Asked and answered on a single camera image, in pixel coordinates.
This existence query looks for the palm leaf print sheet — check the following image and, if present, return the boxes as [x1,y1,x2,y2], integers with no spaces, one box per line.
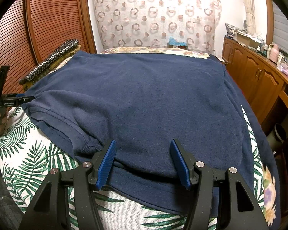
[0,107,267,229]

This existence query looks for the folded dark circle-patterned garment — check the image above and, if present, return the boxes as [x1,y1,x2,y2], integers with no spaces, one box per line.
[19,39,80,81]

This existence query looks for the wooden louvered wardrobe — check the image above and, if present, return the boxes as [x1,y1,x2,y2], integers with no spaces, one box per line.
[0,0,97,94]

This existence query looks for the cream side curtain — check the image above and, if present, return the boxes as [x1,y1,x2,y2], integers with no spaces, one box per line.
[243,0,256,35]

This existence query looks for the grey window blind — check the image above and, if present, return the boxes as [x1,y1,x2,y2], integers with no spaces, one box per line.
[273,2,288,54]

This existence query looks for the patterned bag on sideboard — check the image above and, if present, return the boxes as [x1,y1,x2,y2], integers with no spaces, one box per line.
[225,23,248,38]

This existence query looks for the circle-patterned sheer curtain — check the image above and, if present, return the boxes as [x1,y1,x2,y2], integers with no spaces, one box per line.
[92,0,222,54]

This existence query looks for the purple tissue pack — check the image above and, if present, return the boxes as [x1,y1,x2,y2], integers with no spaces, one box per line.
[277,63,288,76]

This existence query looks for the pink thermos jug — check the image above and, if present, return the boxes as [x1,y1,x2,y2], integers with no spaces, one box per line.
[268,44,279,64]

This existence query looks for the cardboard box on sideboard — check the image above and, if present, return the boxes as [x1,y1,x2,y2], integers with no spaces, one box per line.
[236,32,261,49]

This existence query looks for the navy blue bed blanket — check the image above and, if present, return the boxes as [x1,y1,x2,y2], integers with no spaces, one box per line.
[209,56,281,229]

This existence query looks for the wooden sideboard cabinet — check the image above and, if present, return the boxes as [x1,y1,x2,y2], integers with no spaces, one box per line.
[222,37,288,134]

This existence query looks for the box with blue cloth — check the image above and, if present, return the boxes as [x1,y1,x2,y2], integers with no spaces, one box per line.
[167,37,187,50]

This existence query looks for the navy blue t-shirt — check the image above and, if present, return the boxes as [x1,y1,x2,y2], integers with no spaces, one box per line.
[21,50,254,217]

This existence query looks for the floral bed cover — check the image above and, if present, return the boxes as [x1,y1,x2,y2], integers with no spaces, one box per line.
[100,46,278,227]

